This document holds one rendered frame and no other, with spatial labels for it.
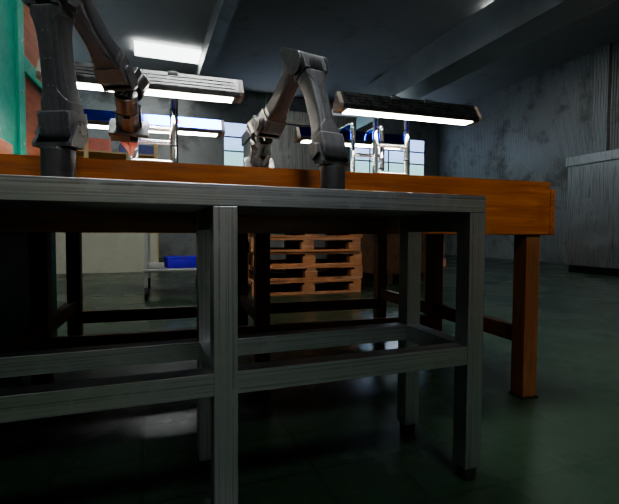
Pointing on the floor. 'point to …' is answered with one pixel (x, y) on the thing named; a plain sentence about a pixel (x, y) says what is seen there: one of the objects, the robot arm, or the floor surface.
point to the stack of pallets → (301, 245)
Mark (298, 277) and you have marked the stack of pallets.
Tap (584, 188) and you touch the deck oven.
